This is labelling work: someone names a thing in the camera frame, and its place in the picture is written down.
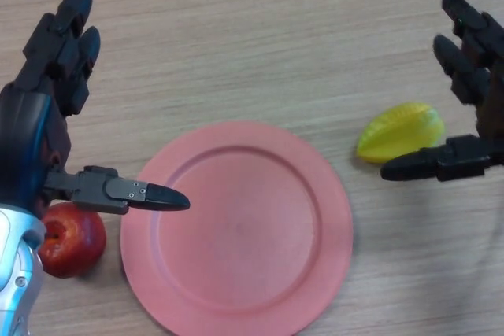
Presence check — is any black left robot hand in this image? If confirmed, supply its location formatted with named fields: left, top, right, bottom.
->
left=0, top=0, right=191, bottom=220

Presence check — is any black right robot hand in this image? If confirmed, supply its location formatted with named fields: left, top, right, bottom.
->
left=380, top=0, right=504, bottom=183

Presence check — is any yellow starfruit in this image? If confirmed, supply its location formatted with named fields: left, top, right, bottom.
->
left=356, top=102, right=447, bottom=165

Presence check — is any pink round plate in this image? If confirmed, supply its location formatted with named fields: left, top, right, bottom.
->
left=120, top=120, right=354, bottom=336

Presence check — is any red apple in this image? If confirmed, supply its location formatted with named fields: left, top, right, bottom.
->
left=38, top=201, right=107, bottom=279

